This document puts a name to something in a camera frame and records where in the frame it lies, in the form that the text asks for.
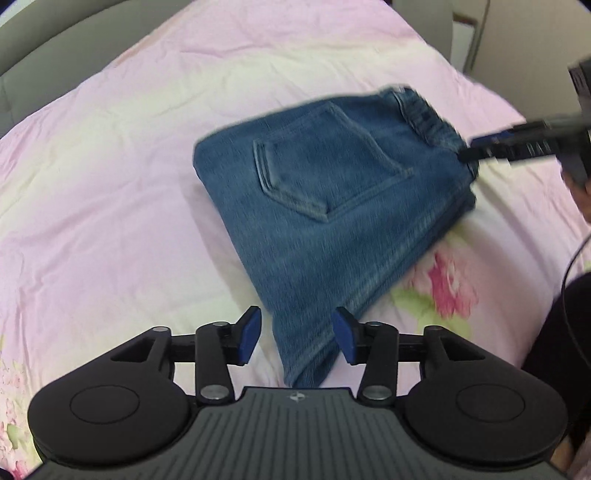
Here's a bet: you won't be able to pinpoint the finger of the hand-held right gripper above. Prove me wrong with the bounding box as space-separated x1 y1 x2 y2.
468 115 583 149
458 141 561 163

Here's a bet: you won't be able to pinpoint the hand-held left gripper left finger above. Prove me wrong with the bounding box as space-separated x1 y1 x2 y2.
111 305 264 403

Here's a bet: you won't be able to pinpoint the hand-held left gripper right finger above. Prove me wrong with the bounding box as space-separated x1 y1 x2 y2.
332 307 490 402

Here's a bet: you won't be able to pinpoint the blue denim pants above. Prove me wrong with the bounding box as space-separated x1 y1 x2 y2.
191 84 481 389

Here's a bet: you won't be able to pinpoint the person's right forearm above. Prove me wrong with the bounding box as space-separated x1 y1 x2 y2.
561 168 591 243

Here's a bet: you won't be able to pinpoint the pink floral bed sheet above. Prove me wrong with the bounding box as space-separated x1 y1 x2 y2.
0 0 591 478

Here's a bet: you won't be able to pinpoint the person's dark clothing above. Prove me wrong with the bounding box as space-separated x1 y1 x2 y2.
521 272 591 467

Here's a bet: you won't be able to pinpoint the black cable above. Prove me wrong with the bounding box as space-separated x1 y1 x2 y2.
560 240 591 333

